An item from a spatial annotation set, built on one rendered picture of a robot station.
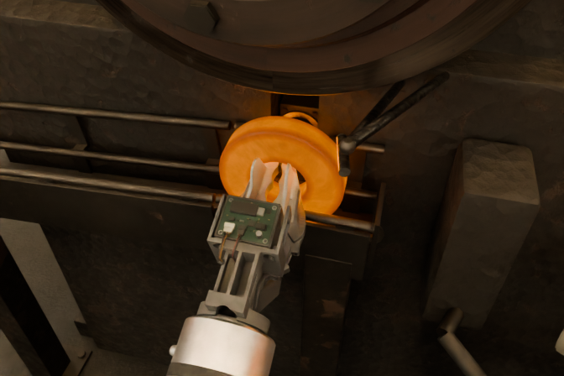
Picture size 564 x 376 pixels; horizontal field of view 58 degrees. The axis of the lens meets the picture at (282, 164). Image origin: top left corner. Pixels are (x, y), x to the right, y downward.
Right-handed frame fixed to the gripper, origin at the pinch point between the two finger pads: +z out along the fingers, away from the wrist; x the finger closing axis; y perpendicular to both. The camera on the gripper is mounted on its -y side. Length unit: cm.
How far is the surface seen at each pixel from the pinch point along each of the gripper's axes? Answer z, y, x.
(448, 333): -12.4, -11.4, -22.4
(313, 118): 8.8, -2.0, -1.9
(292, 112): 8.9, -1.6, 0.9
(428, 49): 2.0, 19.5, -13.6
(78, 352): -19, -71, 51
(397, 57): 1.7, 18.4, -11.2
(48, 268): 1, -79, 73
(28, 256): 3, -80, 81
